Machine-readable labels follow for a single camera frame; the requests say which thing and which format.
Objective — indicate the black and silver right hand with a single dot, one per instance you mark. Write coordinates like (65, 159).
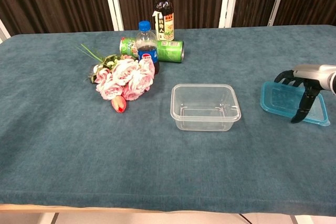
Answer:
(312, 73)

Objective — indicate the blue translucent plastic lid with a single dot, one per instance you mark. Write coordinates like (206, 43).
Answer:
(281, 100)

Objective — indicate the clear plastic food container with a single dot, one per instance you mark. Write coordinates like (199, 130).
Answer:
(183, 127)

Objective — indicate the green chips can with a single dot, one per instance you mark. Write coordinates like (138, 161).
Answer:
(170, 51)

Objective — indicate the dark sauce bottle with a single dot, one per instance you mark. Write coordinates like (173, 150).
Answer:
(163, 6)

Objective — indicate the cola bottle with blue cap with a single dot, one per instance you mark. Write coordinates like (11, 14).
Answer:
(145, 43)

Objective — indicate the pink artificial rose bouquet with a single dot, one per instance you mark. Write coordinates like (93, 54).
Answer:
(123, 74)

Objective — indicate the red artificial tulip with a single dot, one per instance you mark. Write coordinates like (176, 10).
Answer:
(119, 104)

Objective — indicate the teal velvet tablecloth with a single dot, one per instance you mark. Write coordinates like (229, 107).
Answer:
(78, 142)

